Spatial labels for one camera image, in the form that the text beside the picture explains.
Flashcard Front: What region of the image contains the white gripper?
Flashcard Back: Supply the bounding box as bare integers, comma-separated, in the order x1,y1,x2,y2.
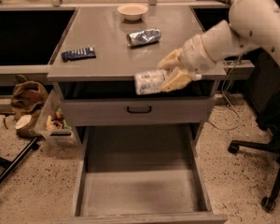
157,35,216,92

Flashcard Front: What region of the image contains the blue label plastic bottle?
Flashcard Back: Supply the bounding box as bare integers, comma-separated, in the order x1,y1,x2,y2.
134,69,202,95

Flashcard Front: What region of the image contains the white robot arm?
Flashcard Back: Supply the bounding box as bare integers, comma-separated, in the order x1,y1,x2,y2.
158,0,280,91

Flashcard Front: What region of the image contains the closed grey drawer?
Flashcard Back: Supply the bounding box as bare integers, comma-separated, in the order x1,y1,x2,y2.
61,97,216,126

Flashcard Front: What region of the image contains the grey drawer cabinet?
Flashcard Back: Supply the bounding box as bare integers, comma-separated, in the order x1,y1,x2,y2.
48,5,225,138

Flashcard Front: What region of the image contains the open grey drawer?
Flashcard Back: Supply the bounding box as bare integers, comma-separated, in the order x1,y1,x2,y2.
58,125,228,224

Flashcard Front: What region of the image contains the crushed silver can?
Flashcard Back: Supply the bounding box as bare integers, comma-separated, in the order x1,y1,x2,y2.
126,28,161,48

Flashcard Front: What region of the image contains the white bowl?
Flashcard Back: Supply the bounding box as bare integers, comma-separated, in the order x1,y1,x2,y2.
118,4,148,21

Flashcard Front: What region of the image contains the dark blue snack bar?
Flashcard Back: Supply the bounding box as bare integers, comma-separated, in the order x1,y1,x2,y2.
62,47,96,62

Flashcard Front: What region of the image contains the clear plastic bin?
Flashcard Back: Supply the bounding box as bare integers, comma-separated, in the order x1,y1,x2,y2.
35,91,80,146

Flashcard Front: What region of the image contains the brown paper bag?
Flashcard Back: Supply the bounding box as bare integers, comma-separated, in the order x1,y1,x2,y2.
10,75,49,137

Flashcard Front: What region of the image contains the black metal stand leg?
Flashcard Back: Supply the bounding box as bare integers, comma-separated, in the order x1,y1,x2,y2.
0,137,39,185

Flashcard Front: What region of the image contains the grey cable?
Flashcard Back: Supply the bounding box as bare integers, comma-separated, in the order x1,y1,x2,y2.
208,54,244,133

